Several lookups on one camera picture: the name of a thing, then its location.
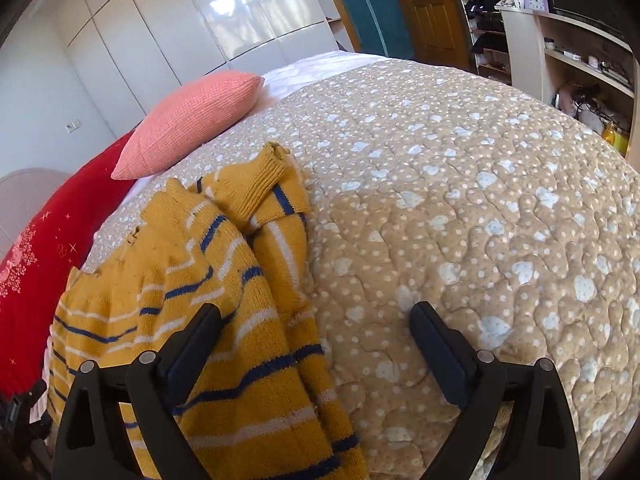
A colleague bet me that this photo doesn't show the yellow striped knit sweater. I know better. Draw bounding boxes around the yellow striped knit sweater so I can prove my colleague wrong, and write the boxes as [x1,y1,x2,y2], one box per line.
[46,141,370,480]

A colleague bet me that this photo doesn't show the yellow bottle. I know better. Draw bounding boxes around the yellow bottle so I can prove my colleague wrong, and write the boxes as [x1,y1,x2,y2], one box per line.
[602,122,629,157]

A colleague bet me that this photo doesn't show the white glossy wardrobe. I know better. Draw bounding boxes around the white glossy wardrobe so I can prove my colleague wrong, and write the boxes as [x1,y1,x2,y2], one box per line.
[52,0,347,127]

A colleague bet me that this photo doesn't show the white bed sheet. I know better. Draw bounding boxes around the white bed sheet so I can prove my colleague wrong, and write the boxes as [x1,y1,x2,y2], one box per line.
[261,51,392,86]

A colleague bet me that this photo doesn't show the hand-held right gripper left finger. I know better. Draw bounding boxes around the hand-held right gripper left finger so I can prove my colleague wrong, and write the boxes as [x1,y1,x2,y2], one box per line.
[52,304,223,480]

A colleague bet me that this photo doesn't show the cluttered clothes rack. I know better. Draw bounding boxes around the cluttered clothes rack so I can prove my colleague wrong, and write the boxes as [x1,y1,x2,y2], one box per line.
[449,0,521,86]

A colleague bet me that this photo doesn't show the teal curtain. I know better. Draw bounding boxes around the teal curtain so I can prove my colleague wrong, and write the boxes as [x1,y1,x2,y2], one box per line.
[320,0,416,61]

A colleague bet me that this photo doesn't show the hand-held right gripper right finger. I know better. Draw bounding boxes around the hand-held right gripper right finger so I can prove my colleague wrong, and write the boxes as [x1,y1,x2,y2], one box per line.
[409,301,581,480]

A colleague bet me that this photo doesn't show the wooden door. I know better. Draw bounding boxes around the wooden door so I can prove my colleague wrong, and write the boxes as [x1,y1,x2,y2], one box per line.
[385,0,472,69]

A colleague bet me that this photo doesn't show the pale padded headboard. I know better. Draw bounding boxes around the pale padded headboard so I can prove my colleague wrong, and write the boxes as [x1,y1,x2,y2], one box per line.
[0,169,77,261]

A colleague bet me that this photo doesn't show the white shelf cabinet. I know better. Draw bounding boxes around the white shelf cabinet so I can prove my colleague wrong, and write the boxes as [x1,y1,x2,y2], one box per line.
[500,7,640,162]

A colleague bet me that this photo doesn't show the beige dotted quilted blanket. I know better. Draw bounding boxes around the beige dotted quilted blanket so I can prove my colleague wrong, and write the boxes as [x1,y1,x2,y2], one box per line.
[80,55,640,480]

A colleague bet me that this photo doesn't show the red embroidered pillow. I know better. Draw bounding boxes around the red embroidered pillow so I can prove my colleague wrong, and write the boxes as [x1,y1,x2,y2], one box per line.
[0,127,146,397]

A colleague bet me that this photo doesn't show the pink knit pillow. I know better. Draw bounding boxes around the pink knit pillow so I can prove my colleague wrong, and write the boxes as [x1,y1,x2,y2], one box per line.
[111,72,266,181]

